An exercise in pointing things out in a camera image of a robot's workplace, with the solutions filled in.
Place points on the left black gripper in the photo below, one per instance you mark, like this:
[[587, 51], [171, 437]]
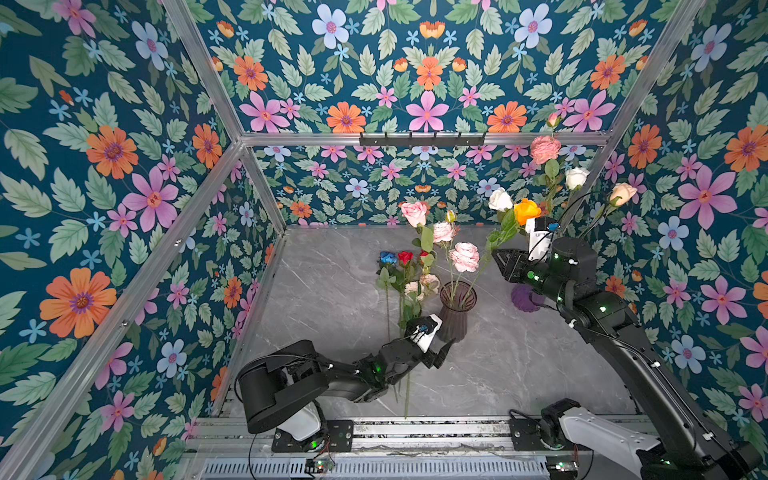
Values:
[[439, 357]]

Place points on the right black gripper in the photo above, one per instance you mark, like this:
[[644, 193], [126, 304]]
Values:
[[515, 263]]

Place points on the purple blue glass vase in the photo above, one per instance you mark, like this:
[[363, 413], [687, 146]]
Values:
[[525, 299]]

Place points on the yellow orange rose stem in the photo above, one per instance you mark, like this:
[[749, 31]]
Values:
[[512, 223]]

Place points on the large pink rose stem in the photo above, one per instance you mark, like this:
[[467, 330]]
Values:
[[464, 258]]

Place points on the dark mauve glass vase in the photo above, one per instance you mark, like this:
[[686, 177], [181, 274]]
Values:
[[455, 320]]

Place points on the artificial flower bunch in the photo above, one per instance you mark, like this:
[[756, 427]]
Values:
[[394, 271]]

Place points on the small white bud stem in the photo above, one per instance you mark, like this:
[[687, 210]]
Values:
[[569, 189]]

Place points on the pink rose spray stem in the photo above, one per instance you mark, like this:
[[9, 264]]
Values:
[[440, 234]]

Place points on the pink carnation stem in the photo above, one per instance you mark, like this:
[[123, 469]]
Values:
[[545, 151]]

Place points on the cream white rose stem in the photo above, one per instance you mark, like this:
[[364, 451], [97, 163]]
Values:
[[621, 194]]

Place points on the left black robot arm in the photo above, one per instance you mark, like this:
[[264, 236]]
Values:
[[275, 387]]

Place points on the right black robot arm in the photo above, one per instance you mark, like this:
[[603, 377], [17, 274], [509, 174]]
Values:
[[688, 445]]

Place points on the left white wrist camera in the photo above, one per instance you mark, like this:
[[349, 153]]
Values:
[[425, 331]]

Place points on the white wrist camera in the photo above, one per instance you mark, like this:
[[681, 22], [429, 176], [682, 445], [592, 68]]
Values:
[[540, 232], [425, 331]]

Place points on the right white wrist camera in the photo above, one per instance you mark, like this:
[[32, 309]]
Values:
[[540, 232]]

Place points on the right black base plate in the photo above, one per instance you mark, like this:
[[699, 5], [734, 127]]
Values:
[[525, 435]]

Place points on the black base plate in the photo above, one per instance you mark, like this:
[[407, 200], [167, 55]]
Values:
[[525, 435], [334, 436]]

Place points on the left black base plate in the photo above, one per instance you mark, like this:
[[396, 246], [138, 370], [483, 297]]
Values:
[[334, 436]]

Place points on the black hook rail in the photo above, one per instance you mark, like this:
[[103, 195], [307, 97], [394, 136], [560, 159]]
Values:
[[411, 139]]

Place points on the aluminium mounting rail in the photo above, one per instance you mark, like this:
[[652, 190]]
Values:
[[378, 434]]

